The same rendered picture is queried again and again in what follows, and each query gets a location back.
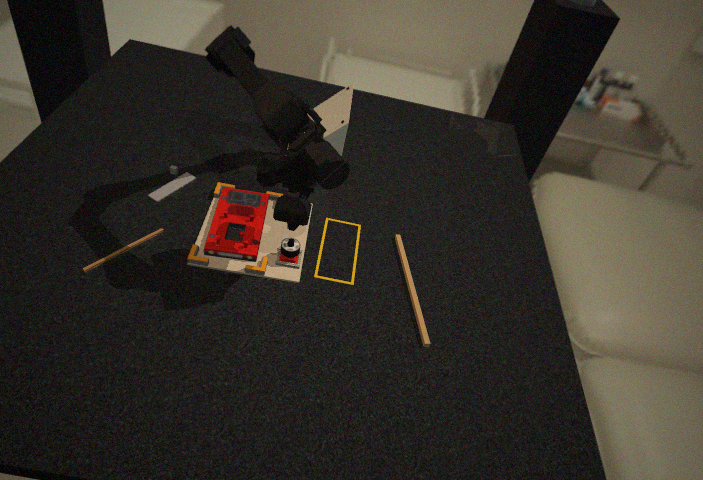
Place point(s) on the tan wooden stick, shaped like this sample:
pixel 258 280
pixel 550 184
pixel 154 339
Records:
pixel 412 292

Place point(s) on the brown thin rod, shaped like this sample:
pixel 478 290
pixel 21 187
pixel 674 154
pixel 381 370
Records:
pixel 115 254

